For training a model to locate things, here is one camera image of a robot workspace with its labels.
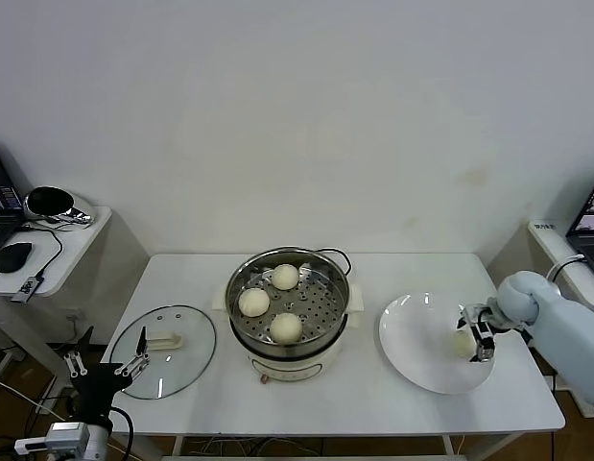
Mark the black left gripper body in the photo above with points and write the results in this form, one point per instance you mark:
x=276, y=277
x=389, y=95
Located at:
x=97, y=389

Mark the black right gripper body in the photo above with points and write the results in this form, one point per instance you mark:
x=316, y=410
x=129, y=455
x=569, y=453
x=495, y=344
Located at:
x=486, y=317

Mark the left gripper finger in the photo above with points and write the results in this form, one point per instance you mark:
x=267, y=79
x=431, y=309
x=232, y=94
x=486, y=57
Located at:
x=75, y=365
x=142, y=359

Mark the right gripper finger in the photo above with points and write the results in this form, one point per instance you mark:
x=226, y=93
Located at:
x=462, y=321
x=484, y=343

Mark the white steamed baozi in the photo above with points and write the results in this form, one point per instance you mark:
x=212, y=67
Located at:
x=462, y=346
x=253, y=302
x=285, y=328
x=284, y=277

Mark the round glass lid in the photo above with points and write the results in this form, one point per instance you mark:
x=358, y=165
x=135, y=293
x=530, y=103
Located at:
x=181, y=326

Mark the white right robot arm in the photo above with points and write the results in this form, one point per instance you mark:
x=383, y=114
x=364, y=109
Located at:
x=565, y=326

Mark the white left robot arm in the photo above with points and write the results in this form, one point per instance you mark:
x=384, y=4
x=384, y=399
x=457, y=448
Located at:
x=97, y=442

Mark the stainless steel steamer basket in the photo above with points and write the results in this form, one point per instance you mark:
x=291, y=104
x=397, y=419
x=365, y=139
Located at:
x=320, y=307

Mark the white round plate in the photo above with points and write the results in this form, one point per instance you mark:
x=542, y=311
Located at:
x=411, y=326

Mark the grey usb hub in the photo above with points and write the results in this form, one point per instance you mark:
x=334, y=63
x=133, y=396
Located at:
x=27, y=289

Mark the white table leg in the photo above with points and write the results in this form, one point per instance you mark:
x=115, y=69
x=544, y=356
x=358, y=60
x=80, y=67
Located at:
x=178, y=445
x=448, y=445

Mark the white side desk with label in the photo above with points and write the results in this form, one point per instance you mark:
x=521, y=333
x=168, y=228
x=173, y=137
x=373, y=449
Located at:
x=553, y=245

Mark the white side desk with mouse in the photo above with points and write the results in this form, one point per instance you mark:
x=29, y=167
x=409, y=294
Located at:
x=71, y=259

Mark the small printed desk label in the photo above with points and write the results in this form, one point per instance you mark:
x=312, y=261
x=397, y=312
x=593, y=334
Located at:
x=545, y=226

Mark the black computer mouse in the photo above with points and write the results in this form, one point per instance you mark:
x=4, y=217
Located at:
x=13, y=255

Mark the black laptop with pink screen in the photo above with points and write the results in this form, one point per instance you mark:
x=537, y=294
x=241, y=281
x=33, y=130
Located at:
x=589, y=240

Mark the cream electric cooker base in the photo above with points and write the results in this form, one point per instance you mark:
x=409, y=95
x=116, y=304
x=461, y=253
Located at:
x=287, y=367

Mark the chrome and black headset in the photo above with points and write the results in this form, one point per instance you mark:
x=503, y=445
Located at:
x=49, y=201

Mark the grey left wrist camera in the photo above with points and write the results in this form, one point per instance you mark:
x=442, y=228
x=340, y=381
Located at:
x=67, y=435

